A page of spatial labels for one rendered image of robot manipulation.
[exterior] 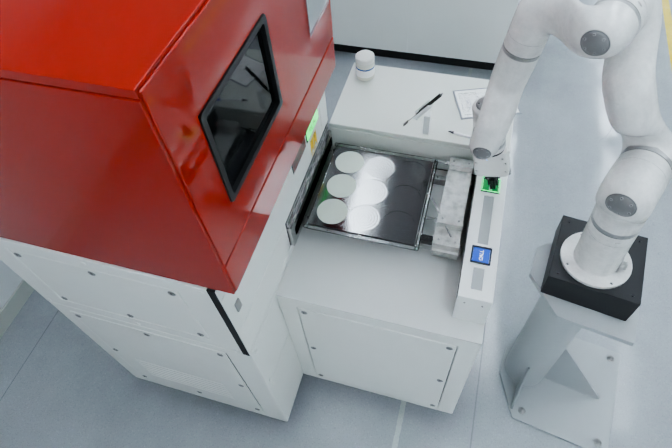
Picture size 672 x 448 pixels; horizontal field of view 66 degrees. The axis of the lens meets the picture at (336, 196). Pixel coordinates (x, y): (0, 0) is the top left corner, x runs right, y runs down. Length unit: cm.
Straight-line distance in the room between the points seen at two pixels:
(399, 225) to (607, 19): 85
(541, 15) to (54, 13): 91
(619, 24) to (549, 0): 17
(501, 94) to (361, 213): 59
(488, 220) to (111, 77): 116
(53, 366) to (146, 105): 214
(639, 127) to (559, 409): 144
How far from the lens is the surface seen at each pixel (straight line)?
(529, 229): 281
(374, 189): 171
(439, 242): 160
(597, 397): 248
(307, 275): 164
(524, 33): 124
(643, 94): 124
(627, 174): 130
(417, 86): 197
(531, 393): 242
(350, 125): 182
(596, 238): 151
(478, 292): 147
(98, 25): 89
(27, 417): 276
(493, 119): 135
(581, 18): 112
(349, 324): 166
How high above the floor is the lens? 225
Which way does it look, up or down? 53 degrees down
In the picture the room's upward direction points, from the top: 6 degrees counter-clockwise
